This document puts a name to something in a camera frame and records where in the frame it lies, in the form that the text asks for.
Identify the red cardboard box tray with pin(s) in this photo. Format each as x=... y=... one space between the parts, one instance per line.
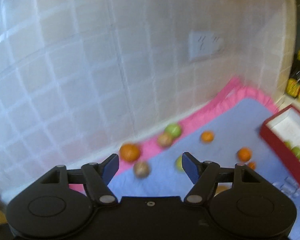
x=281 y=132

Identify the white wall socket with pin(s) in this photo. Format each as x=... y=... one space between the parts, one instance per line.
x=204 y=43

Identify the dark soy sauce bottle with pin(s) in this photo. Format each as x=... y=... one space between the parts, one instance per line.
x=293 y=83

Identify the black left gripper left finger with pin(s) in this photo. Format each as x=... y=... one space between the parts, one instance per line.
x=97 y=177

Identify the green apple on mat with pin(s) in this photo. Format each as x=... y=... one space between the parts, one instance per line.
x=178 y=164

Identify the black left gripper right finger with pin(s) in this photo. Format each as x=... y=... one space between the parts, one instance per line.
x=203 y=176

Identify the small tangerine near box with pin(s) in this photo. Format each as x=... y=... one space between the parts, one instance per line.
x=252 y=165

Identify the pink towel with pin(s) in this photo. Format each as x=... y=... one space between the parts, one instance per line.
x=233 y=92

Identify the small tangerine behind finger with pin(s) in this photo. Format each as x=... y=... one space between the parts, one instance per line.
x=221 y=188

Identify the green apple in box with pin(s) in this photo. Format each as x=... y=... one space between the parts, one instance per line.
x=296 y=151

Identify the light blue quilted mat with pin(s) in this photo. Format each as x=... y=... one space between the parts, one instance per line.
x=237 y=128

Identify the large orange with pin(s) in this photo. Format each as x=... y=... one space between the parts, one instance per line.
x=130 y=152

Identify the green apple at wall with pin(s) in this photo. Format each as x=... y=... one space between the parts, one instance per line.
x=174 y=130

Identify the small tangerine on mat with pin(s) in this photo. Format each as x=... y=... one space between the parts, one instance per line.
x=207 y=136

